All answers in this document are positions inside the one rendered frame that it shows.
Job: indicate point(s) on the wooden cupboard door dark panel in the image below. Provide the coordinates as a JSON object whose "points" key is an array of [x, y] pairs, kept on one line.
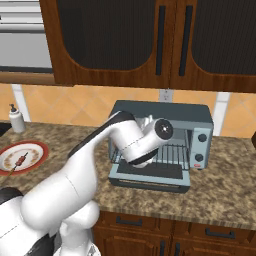
{"points": [[106, 36], [223, 40]]}

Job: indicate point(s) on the toaster oven door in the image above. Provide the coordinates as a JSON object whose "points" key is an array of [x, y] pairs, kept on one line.
{"points": [[150, 176]]}

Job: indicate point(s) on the steel range hood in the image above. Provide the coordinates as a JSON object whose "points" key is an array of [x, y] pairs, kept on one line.
{"points": [[23, 43]]}

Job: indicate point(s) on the white wall socket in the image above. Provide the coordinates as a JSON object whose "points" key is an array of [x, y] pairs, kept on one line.
{"points": [[165, 95]]}

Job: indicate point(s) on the red-rimmed white plate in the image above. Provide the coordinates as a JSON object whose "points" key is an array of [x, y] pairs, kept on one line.
{"points": [[35, 156]]}

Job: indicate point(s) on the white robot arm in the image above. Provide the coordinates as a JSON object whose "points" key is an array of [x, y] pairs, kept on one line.
{"points": [[76, 173]]}

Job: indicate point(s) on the dark toaster oven knob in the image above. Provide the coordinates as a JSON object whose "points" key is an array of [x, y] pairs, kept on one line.
{"points": [[202, 137], [199, 157]]}

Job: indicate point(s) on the wooden drawer front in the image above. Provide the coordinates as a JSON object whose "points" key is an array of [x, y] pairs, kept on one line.
{"points": [[153, 222], [196, 231]]}

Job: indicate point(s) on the black hob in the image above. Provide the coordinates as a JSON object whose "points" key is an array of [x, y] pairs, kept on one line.
{"points": [[4, 129]]}

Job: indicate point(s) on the wooden base cupboard door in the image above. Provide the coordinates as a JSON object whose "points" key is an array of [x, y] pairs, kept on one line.
{"points": [[130, 245], [216, 250]]}

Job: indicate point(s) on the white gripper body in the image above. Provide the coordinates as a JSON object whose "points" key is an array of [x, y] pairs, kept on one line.
{"points": [[143, 165]]}

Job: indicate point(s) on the dark brown object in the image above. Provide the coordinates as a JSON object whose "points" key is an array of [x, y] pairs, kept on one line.
{"points": [[254, 140]]}

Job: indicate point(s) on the grey-blue toaster oven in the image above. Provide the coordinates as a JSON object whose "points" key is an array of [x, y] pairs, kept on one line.
{"points": [[166, 113]]}

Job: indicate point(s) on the white soap dispenser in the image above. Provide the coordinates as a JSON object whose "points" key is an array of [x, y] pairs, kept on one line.
{"points": [[16, 120]]}

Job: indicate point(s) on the kebab skewer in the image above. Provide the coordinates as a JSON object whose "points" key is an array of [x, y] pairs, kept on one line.
{"points": [[20, 161]]}

